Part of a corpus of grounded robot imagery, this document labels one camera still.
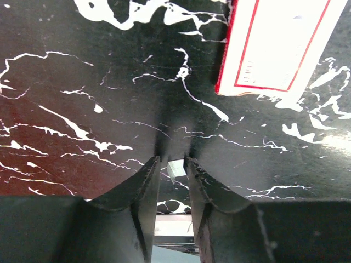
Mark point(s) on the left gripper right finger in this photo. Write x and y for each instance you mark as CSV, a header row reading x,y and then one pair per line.
x,y
231,228

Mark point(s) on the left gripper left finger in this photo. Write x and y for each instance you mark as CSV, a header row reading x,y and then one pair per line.
x,y
117,226

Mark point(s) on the small silver staple strip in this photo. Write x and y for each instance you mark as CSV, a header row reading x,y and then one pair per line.
x,y
175,169

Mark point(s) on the red staple box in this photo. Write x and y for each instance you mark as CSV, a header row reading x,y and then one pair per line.
x,y
273,47

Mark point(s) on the black marble pattern mat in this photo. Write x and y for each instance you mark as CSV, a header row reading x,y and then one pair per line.
x,y
84,105

